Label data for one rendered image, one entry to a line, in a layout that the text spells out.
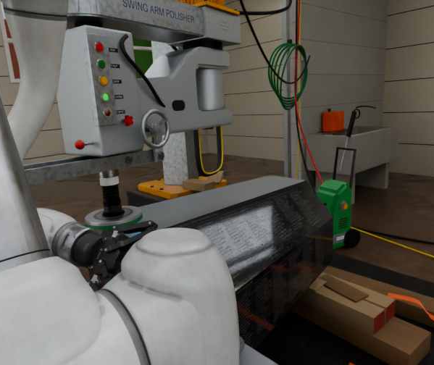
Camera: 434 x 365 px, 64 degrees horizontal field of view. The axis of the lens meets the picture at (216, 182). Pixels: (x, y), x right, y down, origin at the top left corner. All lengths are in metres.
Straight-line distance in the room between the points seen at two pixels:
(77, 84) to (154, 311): 0.97
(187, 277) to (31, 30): 0.49
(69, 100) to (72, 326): 1.02
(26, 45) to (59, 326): 0.48
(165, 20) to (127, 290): 1.21
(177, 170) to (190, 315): 2.01
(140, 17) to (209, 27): 0.41
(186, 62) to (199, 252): 1.22
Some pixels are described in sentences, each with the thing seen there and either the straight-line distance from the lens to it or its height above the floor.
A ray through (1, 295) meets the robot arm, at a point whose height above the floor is 1.16.
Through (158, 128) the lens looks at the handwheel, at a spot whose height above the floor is 1.25.
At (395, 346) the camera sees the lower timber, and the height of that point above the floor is 0.13.
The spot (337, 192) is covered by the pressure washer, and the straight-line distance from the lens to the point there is 3.16.
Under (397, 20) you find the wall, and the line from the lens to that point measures 6.58.
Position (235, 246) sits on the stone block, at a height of 0.74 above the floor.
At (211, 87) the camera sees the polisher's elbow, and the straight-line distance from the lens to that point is 1.76.
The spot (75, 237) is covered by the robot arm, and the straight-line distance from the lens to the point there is 0.81.
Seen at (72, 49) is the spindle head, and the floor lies 1.52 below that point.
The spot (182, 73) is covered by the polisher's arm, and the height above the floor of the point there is 1.46.
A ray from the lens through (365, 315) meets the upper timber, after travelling 2.06.
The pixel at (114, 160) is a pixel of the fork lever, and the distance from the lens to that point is 1.33.
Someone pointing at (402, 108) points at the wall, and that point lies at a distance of 6.45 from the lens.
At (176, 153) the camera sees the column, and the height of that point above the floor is 1.00.
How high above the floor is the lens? 1.33
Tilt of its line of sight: 13 degrees down
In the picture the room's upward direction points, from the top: 3 degrees counter-clockwise
